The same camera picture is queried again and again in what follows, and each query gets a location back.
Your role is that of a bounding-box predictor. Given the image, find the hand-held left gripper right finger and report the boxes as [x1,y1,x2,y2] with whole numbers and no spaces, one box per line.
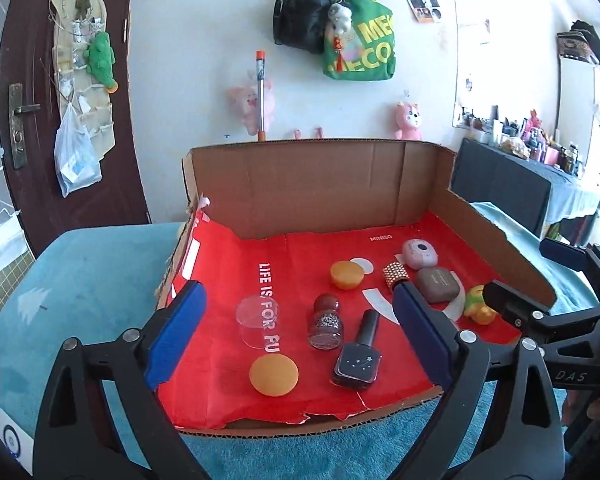
[391,280,566,480]

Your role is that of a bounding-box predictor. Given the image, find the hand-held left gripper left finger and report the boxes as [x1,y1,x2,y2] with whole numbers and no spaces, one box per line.
[34,280,208,480]

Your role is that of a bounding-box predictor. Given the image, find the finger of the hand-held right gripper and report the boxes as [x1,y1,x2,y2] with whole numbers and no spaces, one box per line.
[482,281,600,346]
[539,237,600,311]

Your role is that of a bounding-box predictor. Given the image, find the yellow green turtle toy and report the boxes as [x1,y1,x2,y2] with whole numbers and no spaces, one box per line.
[462,285,498,327]

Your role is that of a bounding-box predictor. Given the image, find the brown earbud case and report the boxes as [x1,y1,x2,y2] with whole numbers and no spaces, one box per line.
[414,266,460,305]

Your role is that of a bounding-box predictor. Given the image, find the gold studded black ring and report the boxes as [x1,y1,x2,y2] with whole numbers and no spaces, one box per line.
[382,261,411,292]

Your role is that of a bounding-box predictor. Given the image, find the dark nail polish bottle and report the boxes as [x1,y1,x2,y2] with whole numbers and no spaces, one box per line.
[332,309,383,390]

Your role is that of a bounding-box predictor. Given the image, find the pink round device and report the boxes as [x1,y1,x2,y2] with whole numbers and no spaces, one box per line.
[401,238,440,270]

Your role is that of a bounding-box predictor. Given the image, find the clear plastic cup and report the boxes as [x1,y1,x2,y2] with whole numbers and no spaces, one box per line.
[235,295,281,353]

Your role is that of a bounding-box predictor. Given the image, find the orange round jar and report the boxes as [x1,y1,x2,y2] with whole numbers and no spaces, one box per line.
[329,260,366,290]

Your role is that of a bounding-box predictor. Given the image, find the glitter nail polish red cap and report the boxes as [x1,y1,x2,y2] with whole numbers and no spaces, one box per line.
[307,294,345,351]

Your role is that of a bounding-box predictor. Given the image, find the orange round sponge puff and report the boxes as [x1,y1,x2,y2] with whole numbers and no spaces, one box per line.
[249,353,300,397]

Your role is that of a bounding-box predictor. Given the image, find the cardboard box with red lining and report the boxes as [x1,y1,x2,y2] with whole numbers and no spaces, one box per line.
[155,139,556,436]

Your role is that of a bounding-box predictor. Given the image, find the table with blue cloth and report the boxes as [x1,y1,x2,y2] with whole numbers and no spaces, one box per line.
[545,165,600,241]

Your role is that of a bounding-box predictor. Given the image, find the teal blanket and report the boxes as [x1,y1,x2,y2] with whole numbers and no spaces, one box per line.
[0,200,600,480]

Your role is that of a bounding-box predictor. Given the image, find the white wardrobe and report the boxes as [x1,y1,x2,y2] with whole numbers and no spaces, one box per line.
[557,55,600,181]

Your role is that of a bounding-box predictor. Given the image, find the dark brown door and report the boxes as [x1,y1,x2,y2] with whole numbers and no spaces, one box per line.
[0,0,151,256]

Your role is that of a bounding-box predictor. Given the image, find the white device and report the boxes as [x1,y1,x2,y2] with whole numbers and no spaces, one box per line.
[0,407,36,476]

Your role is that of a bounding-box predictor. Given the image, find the clear plastic bag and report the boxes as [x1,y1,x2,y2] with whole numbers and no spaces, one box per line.
[54,102,102,198]

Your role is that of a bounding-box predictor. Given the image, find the dark bags on wardrobe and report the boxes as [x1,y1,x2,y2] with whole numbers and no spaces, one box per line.
[556,20,600,96]

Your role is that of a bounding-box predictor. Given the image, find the pink pig plush toy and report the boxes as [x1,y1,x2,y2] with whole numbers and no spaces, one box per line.
[225,80,277,136]

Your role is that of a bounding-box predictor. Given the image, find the orange capped pen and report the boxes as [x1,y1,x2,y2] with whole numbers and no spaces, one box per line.
[255,51,267,142]

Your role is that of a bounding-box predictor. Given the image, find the green tote bag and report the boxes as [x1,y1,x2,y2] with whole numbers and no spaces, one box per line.
[322,0,397,82]

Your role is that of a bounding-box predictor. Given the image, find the green plush toy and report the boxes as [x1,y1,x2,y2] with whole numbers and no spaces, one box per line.
[84,31,120,93]

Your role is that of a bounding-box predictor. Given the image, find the red tassel charm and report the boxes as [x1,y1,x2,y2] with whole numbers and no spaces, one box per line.
[332,35,348,71]

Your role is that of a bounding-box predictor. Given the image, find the beige hanging organizer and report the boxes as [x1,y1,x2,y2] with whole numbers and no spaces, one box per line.
[50,0,117,161]

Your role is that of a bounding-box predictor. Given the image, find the black backpack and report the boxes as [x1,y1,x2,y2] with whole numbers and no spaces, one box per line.
[274,0,333,56]

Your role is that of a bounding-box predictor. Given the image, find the wall mirror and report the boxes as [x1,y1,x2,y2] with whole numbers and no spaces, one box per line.
[452,0,493,131]

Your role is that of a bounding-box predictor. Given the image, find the metal door handle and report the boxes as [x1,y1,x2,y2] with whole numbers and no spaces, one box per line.
[7,83,42,170]

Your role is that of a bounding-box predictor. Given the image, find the white plush keychain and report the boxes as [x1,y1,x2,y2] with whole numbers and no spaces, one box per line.
[328,1,353,36]

